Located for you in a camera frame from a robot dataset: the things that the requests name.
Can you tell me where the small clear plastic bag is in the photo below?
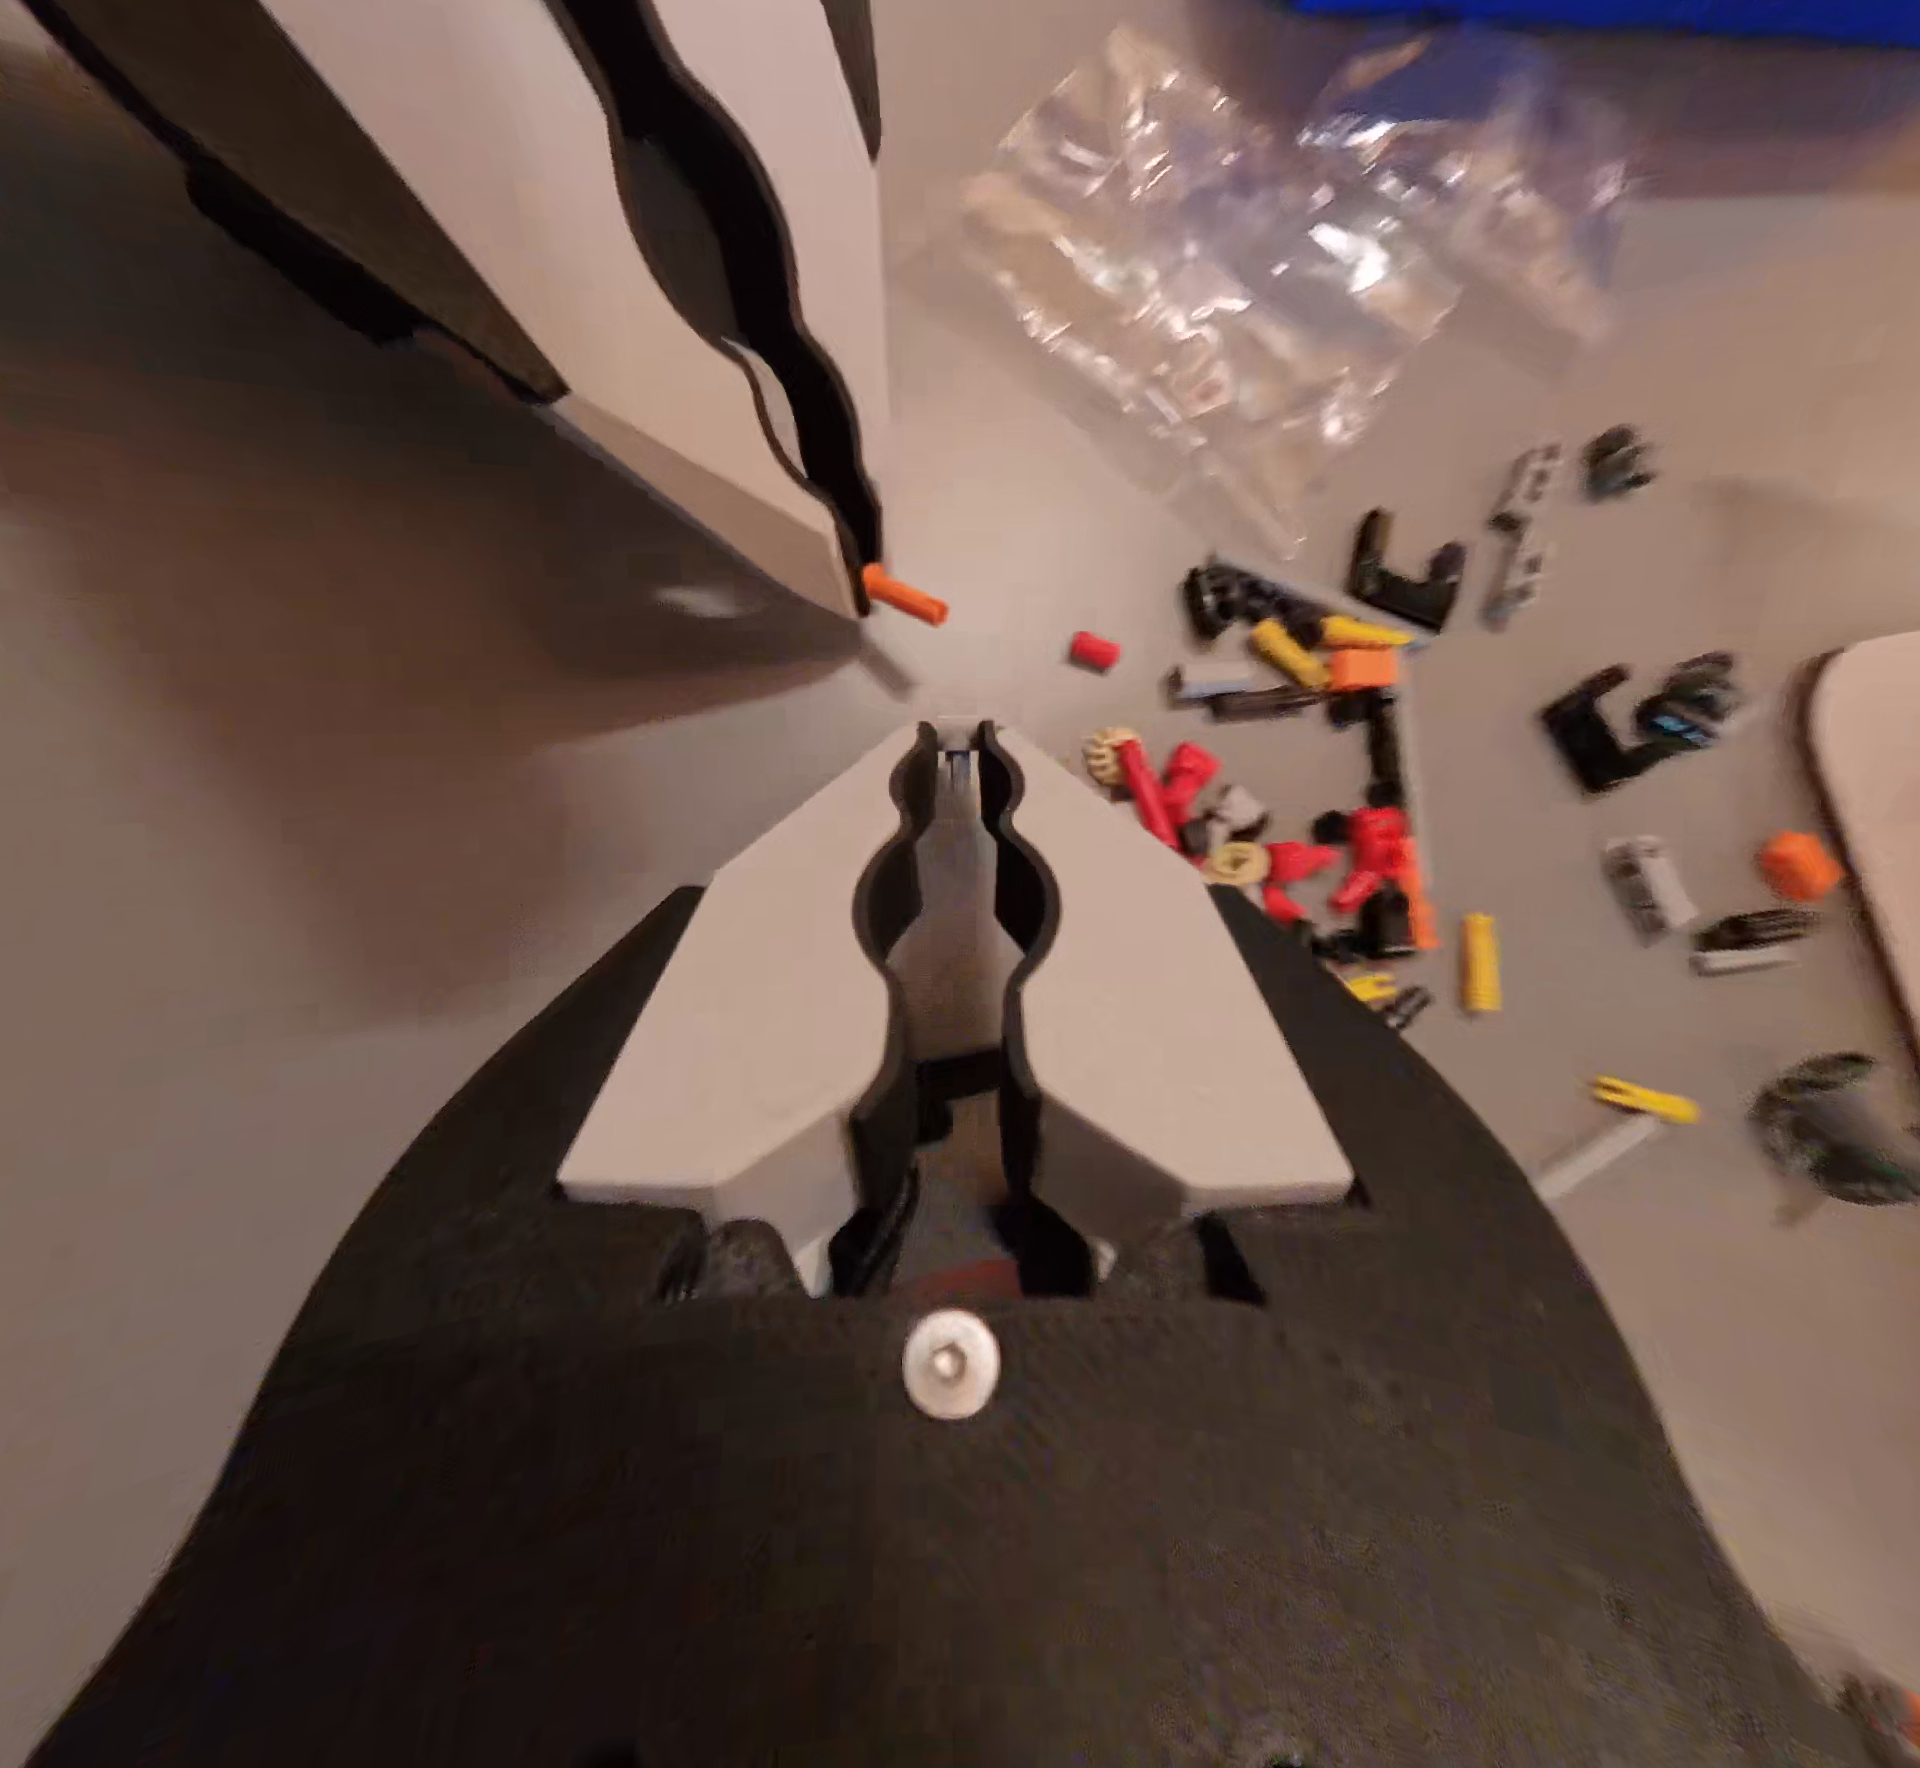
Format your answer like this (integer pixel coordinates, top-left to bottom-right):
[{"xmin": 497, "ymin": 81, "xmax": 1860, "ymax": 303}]
[{"xmin": 1301, "ymin": 27, "xmax": 1640, "ymax": 348}]

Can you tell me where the pale round board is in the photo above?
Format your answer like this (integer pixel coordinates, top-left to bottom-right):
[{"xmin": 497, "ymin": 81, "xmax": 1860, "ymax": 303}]
[{"xmin": 1805, "ymin": 635, "xmax": 1920, "ymax": 1052}]

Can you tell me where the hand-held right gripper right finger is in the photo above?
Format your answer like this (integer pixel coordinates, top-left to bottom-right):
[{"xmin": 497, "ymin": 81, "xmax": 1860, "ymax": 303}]
[{"xmin": 975, "ymin": 722, "xmax": 1358, "ymax": 1297}]

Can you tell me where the grey lego axle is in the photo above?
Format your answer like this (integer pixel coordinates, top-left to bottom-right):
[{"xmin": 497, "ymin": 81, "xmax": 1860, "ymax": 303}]
[{"xmin": 1537, "ymin": 1119, "xmax": 1661, "ymax": 1201}]

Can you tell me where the black lego frame piece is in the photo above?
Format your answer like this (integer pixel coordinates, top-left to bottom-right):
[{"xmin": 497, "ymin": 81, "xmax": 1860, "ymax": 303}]
[
  {"xmin": 1541, "ymin": 664, "xmax": 1698, "ymax": 796},
  {"xmin": 1347, "ymin": 506, "xmax": 1469, "ymax": 635}
]

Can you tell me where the pile of mixed lego pieces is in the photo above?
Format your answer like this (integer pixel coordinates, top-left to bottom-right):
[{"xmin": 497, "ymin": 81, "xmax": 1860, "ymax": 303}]
[{"xmin": 1084, "ymin": 560, "xmax": 1445, "ymax": 1033}]

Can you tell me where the black lego connector blue pin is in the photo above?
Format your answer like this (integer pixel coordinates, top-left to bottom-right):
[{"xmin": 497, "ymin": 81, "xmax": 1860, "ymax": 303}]
[{"xmin": 1635, "ymin": 652, "xmax": 1745, "ymax": 750}]

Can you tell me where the black and white lego piece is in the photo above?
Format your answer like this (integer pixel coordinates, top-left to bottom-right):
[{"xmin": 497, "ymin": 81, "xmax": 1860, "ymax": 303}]
[{"xmin": 1688, "ymin": 907, "xmax": 1822, "ymax": 977}]

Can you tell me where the black lego tyre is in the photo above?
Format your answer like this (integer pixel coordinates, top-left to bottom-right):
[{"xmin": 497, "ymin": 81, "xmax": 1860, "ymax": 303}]
[{"xmin": 1745, "ymin": 1049, "xmax": 1920, "ymax": 1208}]

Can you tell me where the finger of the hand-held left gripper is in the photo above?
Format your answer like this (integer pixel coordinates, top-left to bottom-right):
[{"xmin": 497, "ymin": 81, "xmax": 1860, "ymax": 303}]
[
  {"xmin": 599, "ymin": 0, "xmax": 893, "ymax": 570},
  {"xmin": 247, "ymin": 0, "xmax": 873, "ymax": 622}
]

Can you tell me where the light grey lego block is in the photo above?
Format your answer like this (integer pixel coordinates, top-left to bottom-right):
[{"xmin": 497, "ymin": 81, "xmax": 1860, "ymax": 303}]
[{"xmin": 1602, "ymin": 834, "xmax": 1698, "ymax": 939}]

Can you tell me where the large clear plastic bag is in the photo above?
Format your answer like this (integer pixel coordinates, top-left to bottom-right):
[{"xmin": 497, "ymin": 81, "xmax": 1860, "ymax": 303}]
[{"xmin": 960, "ymin": 24, "xmax": 1467, "ymax": 559}]

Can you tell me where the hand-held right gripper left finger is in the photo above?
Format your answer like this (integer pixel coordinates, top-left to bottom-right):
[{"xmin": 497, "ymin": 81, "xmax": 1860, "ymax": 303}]
[{"xmin": 558, "ymin": 722, "xmax": 952, "ymax": 1297}]

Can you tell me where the orange lego block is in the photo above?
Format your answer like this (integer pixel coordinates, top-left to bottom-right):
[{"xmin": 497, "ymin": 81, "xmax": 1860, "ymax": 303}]
[{"xmin": 1755, "ymin": 830, "xmax": 1845, "ymax": 907}]

